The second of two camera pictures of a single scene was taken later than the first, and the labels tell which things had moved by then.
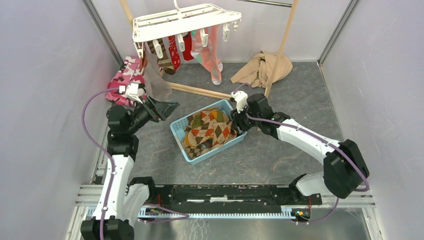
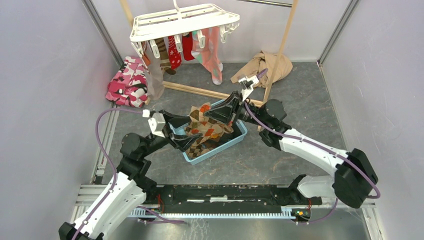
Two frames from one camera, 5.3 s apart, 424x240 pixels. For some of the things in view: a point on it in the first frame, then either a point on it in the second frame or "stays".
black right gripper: [237, 120] -> [232, 111]
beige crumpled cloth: [258, 73] stays
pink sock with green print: [207, 55] stays
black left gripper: [160, 111] -> [183, 142]
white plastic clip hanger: [195, 20] stays
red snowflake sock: [174, 52] stays
